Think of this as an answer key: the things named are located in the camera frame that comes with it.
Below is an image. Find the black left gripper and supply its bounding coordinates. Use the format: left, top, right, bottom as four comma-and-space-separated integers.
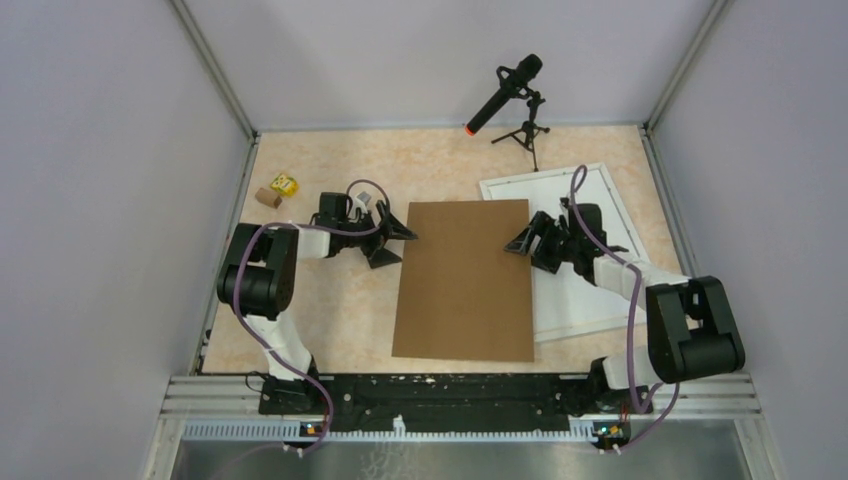
339, 201, 417, 268

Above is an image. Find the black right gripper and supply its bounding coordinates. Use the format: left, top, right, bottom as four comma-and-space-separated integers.
503, 211, 579, 274

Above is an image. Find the sunset landscape photo print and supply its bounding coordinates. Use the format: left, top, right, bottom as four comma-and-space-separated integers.
486, 168, 645, 336

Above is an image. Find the white picture frame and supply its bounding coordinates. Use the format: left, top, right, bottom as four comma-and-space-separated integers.
478, 162, 652, 344

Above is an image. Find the brown cardboard backing board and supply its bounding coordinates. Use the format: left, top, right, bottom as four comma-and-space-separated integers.
392, 199, 535, 363

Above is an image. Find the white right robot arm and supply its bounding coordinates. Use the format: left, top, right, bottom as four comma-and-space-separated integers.
504, 197, 746, 412

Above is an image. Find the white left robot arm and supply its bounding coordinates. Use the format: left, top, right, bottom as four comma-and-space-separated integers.
216, 192, 418, 414

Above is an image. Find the yellow toy cube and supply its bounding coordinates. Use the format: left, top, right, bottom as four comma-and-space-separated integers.
269, 173, 299, 198

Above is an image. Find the black mini tripod stand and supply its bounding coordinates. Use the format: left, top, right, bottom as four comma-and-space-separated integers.
491, 91, 551, 172

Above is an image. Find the small brown cardboard block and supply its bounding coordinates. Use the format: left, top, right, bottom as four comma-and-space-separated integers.
254, 188, 282, 209

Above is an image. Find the black shotgun microphone orange tip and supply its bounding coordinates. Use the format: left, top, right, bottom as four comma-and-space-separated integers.
464, 54, 543, 136

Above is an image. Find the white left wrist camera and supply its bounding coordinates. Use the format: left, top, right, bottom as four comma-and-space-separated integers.
351, 191, 372, 213

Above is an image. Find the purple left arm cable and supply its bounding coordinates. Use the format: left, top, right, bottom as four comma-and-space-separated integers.
233, 178, 392, 458

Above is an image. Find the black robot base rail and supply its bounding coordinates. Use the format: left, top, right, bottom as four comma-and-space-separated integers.
258, 373, 634, 434

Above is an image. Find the white toothed cable channel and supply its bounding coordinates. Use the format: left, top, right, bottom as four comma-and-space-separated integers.
182, 417, 597, 443

